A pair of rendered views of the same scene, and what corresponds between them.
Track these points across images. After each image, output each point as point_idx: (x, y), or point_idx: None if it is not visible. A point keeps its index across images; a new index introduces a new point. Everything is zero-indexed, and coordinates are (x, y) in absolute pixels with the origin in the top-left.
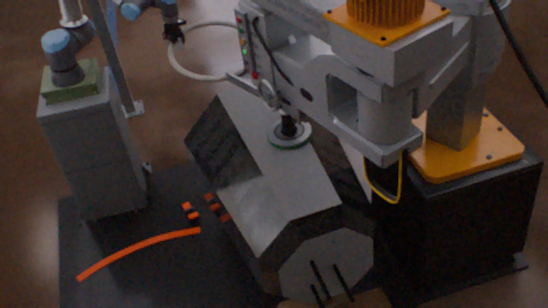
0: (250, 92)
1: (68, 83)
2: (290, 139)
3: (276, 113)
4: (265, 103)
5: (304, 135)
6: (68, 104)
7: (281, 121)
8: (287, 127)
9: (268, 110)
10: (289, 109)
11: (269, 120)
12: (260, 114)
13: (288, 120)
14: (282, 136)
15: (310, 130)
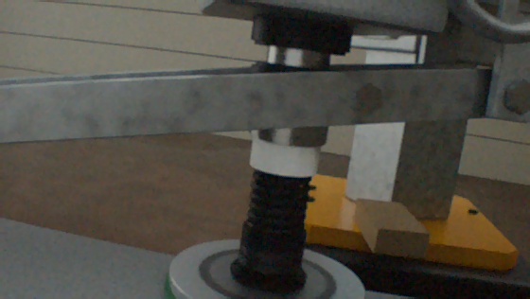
0: (61, 136)
1: None
2: (332, 291)
3: (89, 270)
4: (480, 7)
5: (329, 266)
6: None
7: (258, 232)
8: (301, 243)
9: (45, 272)
10: (438, 89)
11: (104, 294)
12: (34, 291)
13: (306, 206)
14: (291, 297)
15: (309, 251)
